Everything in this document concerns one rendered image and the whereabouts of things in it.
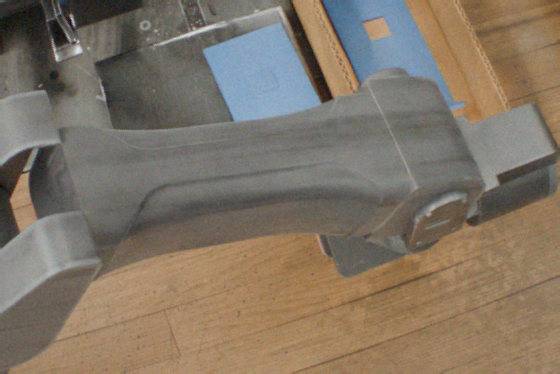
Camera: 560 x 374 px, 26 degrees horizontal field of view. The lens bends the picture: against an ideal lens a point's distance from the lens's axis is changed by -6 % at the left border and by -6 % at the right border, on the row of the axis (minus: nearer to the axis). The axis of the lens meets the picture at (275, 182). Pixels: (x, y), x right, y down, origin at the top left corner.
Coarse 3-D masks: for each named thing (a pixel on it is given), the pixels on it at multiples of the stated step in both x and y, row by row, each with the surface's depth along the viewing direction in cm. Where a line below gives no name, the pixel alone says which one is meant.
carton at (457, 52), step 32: (320, 0) 108; (416, 0) 108; (448, 0) 102; (320, 32) 101; (384, 32) 107; (448, 32) 105; (320, 64) 105; (448, 64) 106; (480, 64) 99; (480, 96) 102
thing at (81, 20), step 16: (32, 0) 101; (80, 0) 103; (96, 0) 104; (112, 0) 105; (128, 0) 106; (0, 16) 101; (80, 16) 106; (96, 16) 107; (112, 16) 108; (0, 48) 105
